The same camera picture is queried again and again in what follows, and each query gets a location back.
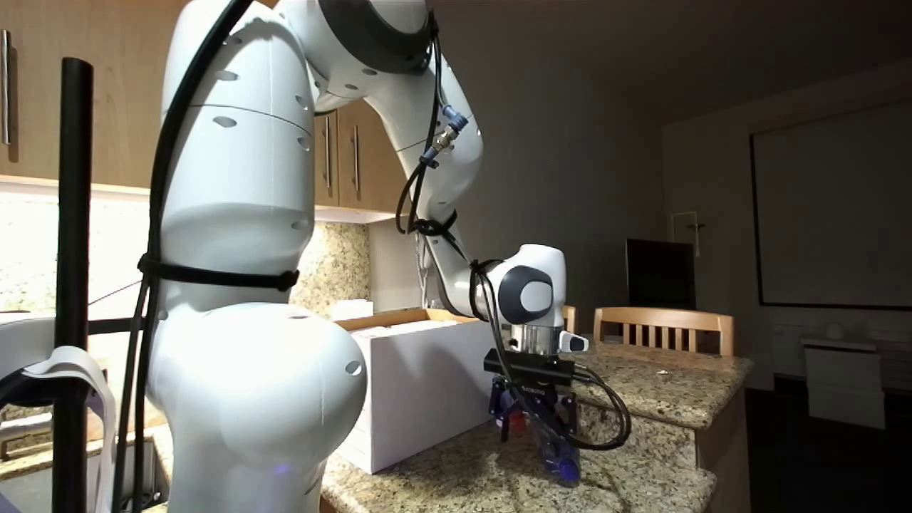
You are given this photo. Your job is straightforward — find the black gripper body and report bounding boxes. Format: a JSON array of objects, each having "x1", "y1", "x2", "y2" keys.
[{"x1": 496, "y1": 377, "x2": 577, "y2": 422}]

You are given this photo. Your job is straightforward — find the clear bottle with red flower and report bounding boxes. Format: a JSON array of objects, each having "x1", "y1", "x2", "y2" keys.
[{"x1": 487, "y1": 377, "x2": 530, "y2": 443}]

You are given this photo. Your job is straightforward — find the wall projector screen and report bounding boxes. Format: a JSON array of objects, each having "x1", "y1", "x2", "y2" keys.
[{"x1": 751, "y1": 101, "x2": 912, "y2": 313}]

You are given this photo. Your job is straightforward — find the clear bottle with blue label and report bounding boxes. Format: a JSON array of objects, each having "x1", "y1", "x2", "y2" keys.
[{"x1": 530, "y1": 417, "x2": 586, "y2": 491}]

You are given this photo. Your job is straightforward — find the wooden wall cabinets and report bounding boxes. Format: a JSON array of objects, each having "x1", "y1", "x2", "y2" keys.
[{"x1": 0, "y1": 0, "x2": 405, "y2": 229}]

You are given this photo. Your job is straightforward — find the black monitor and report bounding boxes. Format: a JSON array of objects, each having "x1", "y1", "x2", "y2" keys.
[{"x1": 626, "y1": 238, "x2": 698, "y2": 311}]

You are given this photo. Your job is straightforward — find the white cloth strap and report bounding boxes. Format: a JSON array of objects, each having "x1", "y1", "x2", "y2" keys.
[{"x1": 17, "y1": 342, "x2": 120, "y2": 513}]

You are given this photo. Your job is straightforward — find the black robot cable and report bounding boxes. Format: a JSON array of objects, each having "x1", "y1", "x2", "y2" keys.
[{"x1": 111, "y1": 0, "x2": 636, "y2": 513}]

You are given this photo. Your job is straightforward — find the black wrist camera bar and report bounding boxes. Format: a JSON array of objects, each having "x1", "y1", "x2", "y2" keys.
[{"x1": 483, "y1": 349, "x2": 580, "y2": 385}]

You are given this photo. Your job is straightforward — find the white floor heater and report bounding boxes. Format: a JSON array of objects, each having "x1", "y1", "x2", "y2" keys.
[{"x1": 805, "y1": 338, "x2": 889, "y2": 434}]

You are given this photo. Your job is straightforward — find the white cardboard box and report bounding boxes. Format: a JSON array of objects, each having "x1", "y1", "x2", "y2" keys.
[{"x1": 336, "y1": 306, "x2": 502, "y2": 477}]

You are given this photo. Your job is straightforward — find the metal cabinet handle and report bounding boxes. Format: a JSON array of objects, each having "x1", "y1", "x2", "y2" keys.
[{"x1": 0, "y1": 26, "x2": 21, "y2": 167}]

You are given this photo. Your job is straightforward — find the black stand pole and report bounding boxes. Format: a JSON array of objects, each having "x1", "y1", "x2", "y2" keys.
[{"x1": 53, "y1": 54, "x2": 97, "y2": 513}]

